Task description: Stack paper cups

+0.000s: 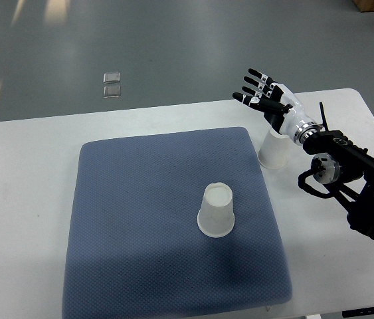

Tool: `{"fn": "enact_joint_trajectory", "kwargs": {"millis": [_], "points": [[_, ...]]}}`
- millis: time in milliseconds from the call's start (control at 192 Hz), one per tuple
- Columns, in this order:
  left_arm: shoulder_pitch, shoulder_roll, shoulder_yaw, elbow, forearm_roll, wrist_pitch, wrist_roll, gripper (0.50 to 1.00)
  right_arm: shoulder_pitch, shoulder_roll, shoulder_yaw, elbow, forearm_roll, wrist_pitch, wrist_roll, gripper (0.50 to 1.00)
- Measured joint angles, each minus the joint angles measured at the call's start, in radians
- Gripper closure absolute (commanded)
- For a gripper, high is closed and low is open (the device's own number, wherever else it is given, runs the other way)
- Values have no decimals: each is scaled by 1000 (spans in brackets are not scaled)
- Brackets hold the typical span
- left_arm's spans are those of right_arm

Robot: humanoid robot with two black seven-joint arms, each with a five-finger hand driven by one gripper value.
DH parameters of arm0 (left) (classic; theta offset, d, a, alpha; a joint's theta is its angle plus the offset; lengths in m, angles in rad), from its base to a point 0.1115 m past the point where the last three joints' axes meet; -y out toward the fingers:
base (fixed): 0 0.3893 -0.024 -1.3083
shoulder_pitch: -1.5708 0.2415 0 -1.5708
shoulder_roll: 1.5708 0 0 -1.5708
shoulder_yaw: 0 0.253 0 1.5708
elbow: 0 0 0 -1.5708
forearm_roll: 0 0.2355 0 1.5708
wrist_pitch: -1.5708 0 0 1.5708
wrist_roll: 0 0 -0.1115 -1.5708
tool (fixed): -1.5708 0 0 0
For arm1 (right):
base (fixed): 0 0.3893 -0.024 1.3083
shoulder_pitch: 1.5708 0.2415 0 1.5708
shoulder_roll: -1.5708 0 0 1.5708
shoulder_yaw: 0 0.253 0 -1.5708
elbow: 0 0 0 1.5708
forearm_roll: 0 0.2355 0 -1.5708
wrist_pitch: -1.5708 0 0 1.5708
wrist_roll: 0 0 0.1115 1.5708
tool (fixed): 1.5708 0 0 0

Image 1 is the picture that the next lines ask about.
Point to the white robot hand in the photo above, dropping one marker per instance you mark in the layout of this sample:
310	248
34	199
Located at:
269	96

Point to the white paper cup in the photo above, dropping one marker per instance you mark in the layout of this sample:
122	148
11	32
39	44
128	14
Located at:
215	218
274	150

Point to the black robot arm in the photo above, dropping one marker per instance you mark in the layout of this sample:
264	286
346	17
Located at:
339	169

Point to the white paper cup on cushion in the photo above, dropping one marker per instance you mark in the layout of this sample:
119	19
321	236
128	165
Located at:
215	218

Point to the wooden box corner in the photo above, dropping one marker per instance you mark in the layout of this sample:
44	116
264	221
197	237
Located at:
363	5

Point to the lower metal floor plate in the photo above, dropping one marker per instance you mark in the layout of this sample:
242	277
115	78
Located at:
112	91

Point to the metal floor plate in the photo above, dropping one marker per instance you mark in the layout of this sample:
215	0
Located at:
111	77
112	91

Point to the upper metal floor plate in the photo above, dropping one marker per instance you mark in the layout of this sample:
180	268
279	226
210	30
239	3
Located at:
111	77

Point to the blue quilted cushion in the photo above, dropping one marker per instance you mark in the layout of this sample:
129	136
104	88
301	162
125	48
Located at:
135	249

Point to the black table control panel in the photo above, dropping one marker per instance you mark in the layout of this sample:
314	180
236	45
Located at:
358	312

